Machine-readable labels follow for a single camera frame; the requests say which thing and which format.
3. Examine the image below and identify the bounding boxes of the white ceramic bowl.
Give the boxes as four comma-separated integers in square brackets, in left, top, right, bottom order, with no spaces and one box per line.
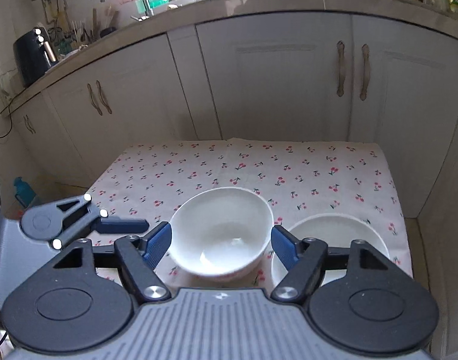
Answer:
[169,187,274,282]
[271,214,390,287]

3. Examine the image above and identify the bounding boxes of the cherry print tablecloth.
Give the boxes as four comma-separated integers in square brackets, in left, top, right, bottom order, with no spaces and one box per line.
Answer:
[89,138,412,273]

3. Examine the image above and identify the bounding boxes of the black air fryer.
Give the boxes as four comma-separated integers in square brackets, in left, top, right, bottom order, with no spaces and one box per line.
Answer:
[13,26,58,88]

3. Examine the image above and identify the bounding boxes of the white kitchen cabinets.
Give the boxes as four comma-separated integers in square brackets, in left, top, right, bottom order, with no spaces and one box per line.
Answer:
[3,10,458,357]

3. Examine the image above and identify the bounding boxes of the teal bottle on floor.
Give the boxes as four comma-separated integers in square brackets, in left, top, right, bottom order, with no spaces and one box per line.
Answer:
[13,177,37,208]

